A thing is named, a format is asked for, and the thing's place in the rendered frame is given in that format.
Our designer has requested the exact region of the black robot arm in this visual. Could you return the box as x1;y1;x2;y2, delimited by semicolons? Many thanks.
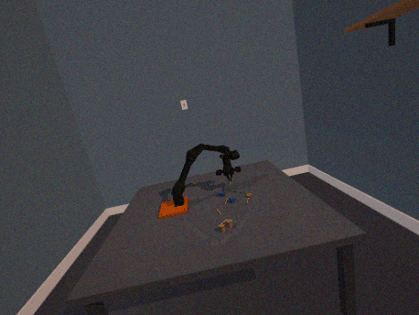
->
171;144;240;207

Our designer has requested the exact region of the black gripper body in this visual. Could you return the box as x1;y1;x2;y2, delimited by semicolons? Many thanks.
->
216;162;241;176

